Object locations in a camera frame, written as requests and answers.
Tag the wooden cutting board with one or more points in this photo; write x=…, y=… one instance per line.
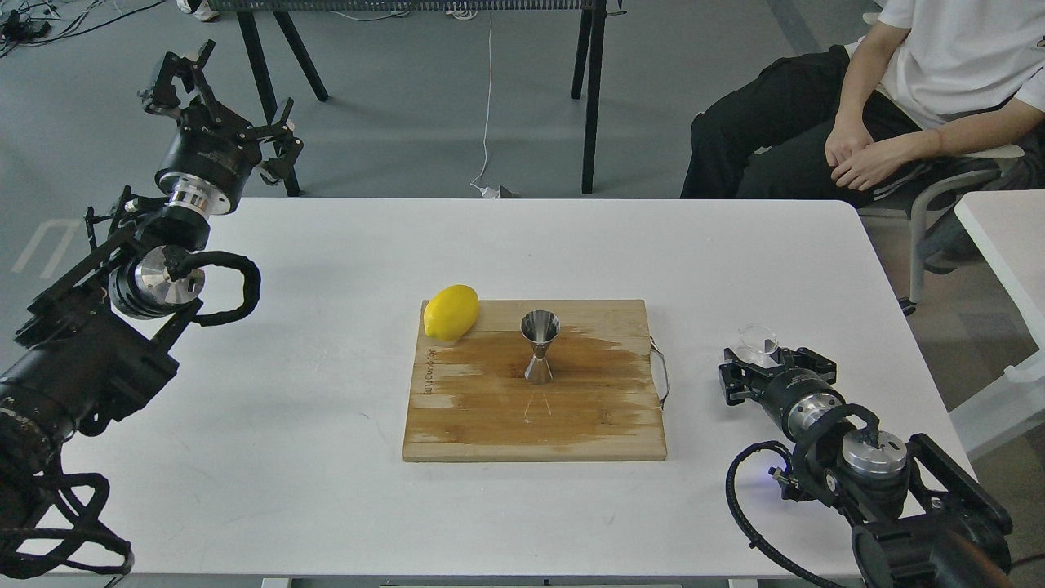
x=469, y=400

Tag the steel double jigger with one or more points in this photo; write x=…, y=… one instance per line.
x=540, y=328

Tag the yellow lemon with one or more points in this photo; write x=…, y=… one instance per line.
x=451, y=313

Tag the black metal rack table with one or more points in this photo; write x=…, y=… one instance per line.
x=418, y=104

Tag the seated person white shirt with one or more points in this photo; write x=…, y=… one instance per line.
x=930, y=79

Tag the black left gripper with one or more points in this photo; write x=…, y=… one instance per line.
x=210, y=149

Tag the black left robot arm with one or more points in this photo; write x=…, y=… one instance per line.
x=98, y=342

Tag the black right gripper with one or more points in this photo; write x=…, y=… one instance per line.
x=795, y=395

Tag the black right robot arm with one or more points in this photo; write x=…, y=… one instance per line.
x=917, y=518

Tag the clear glass measuring cup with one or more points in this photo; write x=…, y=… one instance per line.
x=756, y=344

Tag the white side table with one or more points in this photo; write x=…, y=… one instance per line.
x=1007, y=227

